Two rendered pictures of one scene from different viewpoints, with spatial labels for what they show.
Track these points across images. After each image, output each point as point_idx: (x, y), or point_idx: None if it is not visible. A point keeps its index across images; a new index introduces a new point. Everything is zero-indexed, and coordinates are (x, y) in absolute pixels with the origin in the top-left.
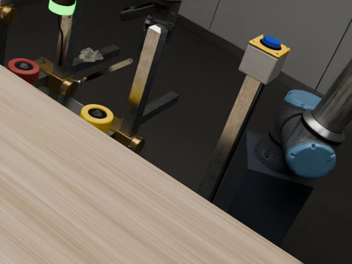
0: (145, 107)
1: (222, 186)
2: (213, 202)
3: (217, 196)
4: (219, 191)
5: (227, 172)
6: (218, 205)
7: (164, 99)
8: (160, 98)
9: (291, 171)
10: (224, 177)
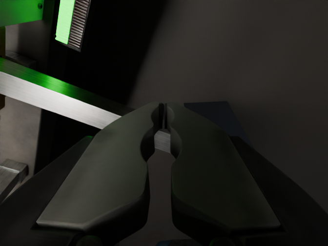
0: (94, 111)
1: (238, 133)
2: (237, 119)
3: (236, 126)
4: (238, 129)
5: (249, 142)
6: (220, 128)
7: (161, 140)
8: (159, 132)
9: (158, 242)
10: (246, 137)
